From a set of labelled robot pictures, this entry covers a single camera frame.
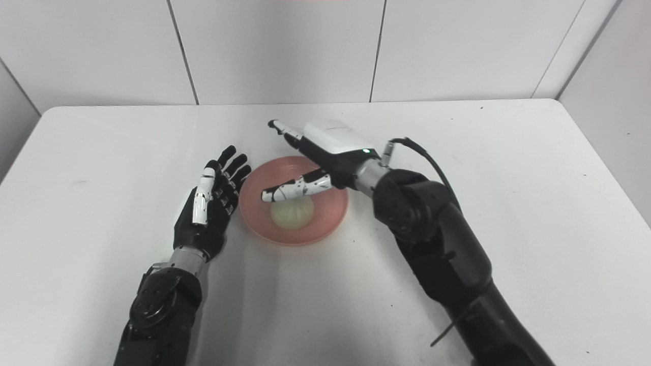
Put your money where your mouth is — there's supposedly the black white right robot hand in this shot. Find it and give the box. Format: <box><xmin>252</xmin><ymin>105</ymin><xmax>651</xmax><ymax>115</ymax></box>
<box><xmin>261</xmin><ymin>119</ymin><xmax>381</xmax><ymax>203</ymax></box>

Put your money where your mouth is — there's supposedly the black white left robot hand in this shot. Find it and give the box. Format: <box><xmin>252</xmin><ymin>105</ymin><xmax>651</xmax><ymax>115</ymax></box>
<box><xmin>173</xmin><ymin>145</ymin><xmax>252</xmax><ymax>262</ymax></box>

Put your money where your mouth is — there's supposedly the pink round plate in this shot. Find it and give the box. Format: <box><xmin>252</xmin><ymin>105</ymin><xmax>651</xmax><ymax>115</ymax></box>
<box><xmin>239</xmin><ymin>156</ymin><xmax>349</xmax><ymax>247</ymax></box>

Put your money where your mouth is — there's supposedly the white steamed bun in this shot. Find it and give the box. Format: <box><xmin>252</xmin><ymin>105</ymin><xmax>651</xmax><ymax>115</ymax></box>
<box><xmin>270</xmin><ymin>196</ymin><xmax>315</xmax><ymax>230</ymax></box>

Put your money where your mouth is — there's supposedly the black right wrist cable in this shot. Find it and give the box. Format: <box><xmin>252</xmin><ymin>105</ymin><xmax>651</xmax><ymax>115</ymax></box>
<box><xmin>381</xmin><ymin>137</ymin><xmax>468</xmax><ymax>347</ymax></box>

